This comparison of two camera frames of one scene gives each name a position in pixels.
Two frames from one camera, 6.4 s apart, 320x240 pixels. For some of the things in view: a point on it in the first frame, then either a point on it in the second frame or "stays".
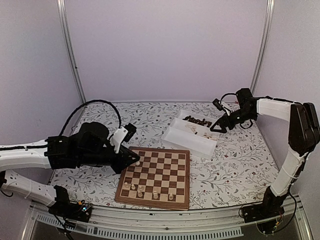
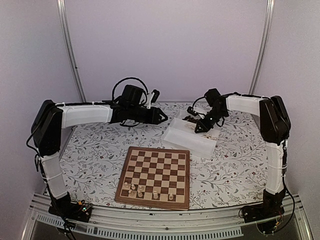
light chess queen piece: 155,195 stays
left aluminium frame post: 62,12 stays
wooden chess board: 160,178 stays
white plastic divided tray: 191,131 stays
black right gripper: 221,122 -> 204,129
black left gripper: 120,166 -> 155,118
